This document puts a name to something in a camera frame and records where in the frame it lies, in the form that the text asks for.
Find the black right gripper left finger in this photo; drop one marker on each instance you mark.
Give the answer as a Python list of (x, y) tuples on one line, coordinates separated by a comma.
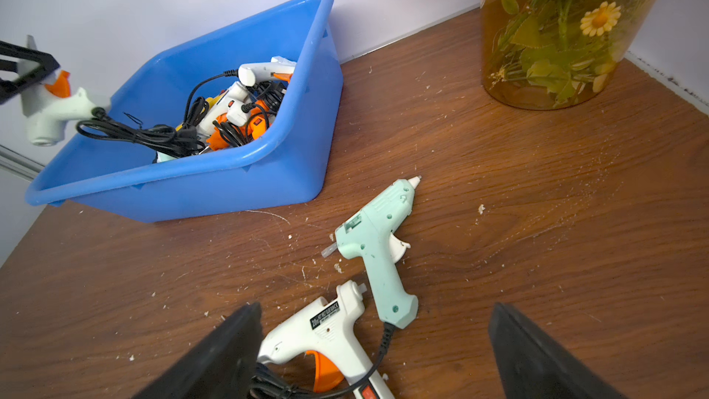
[(220, 366)]

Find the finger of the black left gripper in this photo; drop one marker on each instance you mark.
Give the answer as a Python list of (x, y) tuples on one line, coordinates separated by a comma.
[(30, 65)]

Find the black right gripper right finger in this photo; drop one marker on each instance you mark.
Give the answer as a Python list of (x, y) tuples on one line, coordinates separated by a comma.
[(531, 364)]

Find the white orange glue gun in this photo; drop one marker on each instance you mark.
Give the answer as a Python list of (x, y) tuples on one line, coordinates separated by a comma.
[(50, 105)]

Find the small white red glue gun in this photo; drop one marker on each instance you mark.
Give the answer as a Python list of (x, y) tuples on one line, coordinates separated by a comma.
[(325, 330)]

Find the mint glue gun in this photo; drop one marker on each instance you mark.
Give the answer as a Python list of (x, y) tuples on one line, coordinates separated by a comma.
[(370, 235)]

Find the white glue gun red switch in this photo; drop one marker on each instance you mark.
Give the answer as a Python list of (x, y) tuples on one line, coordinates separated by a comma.
[(232, 101)]

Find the blue plastic storage box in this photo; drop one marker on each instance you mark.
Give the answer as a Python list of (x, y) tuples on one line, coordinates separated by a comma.
[(287, 165)]

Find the potted green plant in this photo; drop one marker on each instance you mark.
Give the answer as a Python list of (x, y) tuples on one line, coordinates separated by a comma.
[(553, 54)]

